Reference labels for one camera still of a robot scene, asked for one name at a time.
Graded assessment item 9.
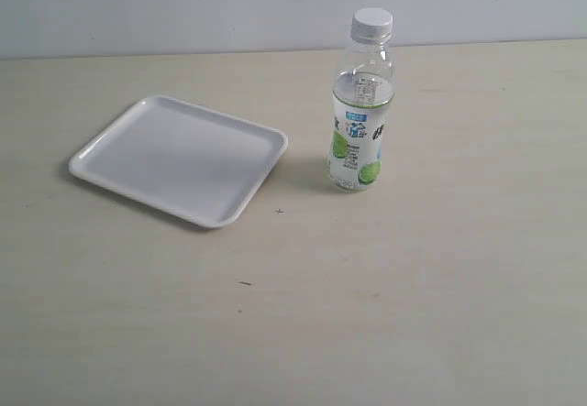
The white plastic tray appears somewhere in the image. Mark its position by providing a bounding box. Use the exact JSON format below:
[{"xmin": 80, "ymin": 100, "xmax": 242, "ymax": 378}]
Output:
[{"xmin": 69, "ymin": 95, "xmax": 288, "ymax": 229}]

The white bottle cap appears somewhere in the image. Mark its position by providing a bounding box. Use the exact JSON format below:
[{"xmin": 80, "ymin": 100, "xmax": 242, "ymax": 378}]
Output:
[{"xmin": 351, "ymin": 7, "xmax": 393, "ymax": 31}]

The clear plastic drink bottle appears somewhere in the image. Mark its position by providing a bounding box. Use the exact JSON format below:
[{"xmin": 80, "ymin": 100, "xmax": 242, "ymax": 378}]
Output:
[{"xmin": 327, "ymin": 33, "xmax": 395, "ymax": 192}]

